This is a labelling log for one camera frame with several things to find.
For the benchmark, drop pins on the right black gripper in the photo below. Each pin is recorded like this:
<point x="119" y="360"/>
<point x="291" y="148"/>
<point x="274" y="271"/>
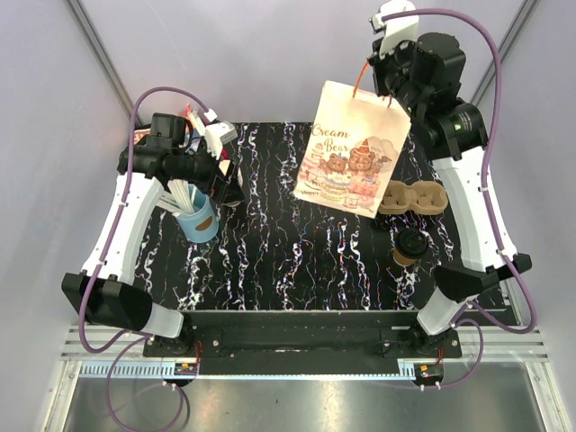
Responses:
<point x="378" y="64"/>

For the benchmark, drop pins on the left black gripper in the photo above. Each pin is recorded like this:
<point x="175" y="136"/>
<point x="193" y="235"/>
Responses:
<point x="214" y="183"/>

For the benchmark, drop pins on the beige paper takeout bag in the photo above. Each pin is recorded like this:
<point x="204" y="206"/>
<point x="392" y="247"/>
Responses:
<point x="354" y="145"/>

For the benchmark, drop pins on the black coffee cup lid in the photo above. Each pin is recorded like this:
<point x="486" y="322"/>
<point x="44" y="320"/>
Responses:
<point x="412" y="240"/>

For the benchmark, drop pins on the single brown paper cup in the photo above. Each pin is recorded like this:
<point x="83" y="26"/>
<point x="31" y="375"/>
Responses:
<point x="403" y="258"/>

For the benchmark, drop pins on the stack of paper coffee cups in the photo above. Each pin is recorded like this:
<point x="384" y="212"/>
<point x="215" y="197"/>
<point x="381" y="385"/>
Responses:
<point x="235" y="194"/>

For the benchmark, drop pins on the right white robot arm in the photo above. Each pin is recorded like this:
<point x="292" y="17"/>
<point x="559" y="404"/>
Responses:
<point x="456" y="143"/>

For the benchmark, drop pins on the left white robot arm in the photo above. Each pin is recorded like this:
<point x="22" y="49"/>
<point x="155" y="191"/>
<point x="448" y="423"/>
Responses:
<point x="103" y="292"/>

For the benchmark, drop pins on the light blue straw holder cup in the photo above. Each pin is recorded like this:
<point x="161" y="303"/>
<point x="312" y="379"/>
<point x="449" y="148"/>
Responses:
<point x="201" y="225"/>

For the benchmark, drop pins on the colourful rabbit print cloth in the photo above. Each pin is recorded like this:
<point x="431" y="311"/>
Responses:
<point x="192" y="136"/>

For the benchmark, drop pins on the stack of brown cup carriers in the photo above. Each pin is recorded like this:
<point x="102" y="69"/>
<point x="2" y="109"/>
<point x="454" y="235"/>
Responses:
<point x="426" y="198"/>

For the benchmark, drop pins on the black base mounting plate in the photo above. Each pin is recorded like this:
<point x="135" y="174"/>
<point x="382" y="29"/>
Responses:
<point x="358" y="343"/>

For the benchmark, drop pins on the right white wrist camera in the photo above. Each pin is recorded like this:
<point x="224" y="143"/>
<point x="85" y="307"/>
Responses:
<point x="395" y="31"/>

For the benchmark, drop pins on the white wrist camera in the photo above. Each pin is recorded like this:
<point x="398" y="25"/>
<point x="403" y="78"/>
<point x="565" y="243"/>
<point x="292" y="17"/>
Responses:
<point x="395" y="31"/>
<point x="217" y="133"/>

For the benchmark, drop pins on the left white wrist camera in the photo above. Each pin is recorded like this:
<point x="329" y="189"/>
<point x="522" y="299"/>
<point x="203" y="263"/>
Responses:
<point x="217" y="133"/>

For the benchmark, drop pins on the aluminium frame rail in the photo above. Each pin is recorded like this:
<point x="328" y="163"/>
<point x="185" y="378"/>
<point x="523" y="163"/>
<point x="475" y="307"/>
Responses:
<point x="502" y="382"/>

